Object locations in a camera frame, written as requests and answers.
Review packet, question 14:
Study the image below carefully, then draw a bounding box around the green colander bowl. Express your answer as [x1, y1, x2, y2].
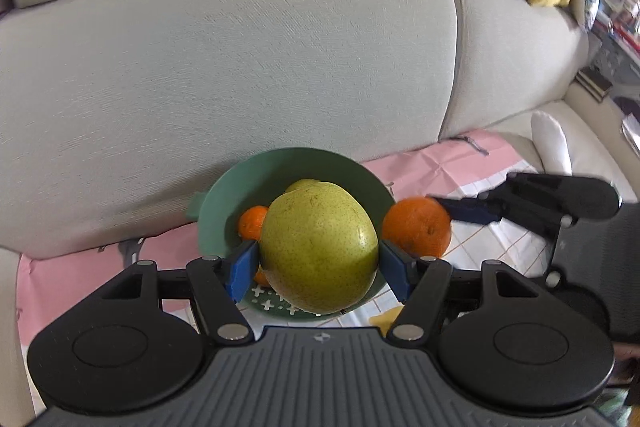
[187, 147, 396, 319]

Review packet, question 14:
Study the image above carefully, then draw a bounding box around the white sock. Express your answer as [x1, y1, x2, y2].
[530, 111, 573, 175]

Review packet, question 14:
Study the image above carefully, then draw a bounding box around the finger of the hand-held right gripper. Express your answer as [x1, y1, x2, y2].
[427, 172, 623, 240]

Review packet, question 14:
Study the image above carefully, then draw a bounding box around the lemon print checked cloth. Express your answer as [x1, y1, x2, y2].
[17, 129, 556, 348]

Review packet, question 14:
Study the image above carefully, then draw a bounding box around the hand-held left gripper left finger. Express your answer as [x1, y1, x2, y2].
[55, 240, 261, 344]

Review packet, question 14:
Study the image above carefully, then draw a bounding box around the yellow-green pear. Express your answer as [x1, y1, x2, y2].
[284, 178, 323, 195]
[259, 181, 379, 315]

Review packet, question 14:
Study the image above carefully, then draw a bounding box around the stack of books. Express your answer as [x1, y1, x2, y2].
[575, 66, 615, 102]

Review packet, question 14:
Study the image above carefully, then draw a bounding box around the cluttered bookshelf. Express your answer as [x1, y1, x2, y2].
[590, 0, 640, 72]

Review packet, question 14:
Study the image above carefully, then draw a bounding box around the large orange mandarin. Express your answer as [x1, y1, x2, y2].
[381, 197, 452, 259]

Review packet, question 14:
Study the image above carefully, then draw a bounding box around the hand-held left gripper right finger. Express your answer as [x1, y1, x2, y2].
[379, 240, 596, 344]

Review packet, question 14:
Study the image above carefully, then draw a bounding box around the beige sofa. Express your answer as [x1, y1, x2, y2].
[0, 0, 640, 408]

